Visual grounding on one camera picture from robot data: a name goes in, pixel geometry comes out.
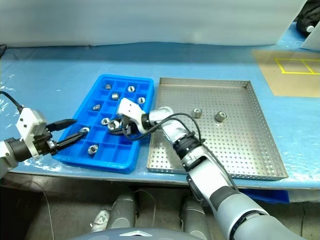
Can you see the blue sheet under table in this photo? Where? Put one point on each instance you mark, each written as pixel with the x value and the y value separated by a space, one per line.
pixel 265 196

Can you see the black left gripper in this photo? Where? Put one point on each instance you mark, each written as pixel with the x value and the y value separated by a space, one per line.
pixel 43 143

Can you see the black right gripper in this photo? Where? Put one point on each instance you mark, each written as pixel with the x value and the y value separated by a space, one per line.
pixel 128 126

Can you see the grey left robot leg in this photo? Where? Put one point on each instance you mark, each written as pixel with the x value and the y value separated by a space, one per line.
pixel 123 212

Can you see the white upright panel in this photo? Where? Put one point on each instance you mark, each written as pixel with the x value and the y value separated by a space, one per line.
pixel 313 41

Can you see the grey robot torso with logo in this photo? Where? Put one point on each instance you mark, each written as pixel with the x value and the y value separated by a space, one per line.
pixel 135 235

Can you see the yellow tape rectangle marking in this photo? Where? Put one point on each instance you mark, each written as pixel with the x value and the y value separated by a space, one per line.
pixel 281 67

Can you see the grey right robot leg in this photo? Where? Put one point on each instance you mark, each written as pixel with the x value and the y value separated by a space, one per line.
pixel 193 217

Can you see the brown flat mat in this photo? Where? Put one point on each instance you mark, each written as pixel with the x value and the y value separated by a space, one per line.
pixel 295 82

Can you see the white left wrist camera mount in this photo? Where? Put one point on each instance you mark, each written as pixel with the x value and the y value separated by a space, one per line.
pixel 28 122

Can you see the white left robot foot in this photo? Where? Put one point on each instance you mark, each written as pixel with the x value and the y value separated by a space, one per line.
pixel 101 220

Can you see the grey robot leg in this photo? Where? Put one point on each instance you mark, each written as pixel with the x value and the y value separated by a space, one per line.
pixel 193 217
pixel 123 212

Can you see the black device with white cap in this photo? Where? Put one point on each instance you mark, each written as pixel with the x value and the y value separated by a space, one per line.
pixel 303 21

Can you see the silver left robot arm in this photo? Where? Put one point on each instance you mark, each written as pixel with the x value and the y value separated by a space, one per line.
pixel 15 150

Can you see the perforated metal tray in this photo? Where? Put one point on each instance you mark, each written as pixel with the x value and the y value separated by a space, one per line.
pixel 245 150

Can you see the blue plastic compartment tray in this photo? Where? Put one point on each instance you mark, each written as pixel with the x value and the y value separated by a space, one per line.
pixel 112 152

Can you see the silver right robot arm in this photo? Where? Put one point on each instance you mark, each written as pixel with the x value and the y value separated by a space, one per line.
pixel 215 180

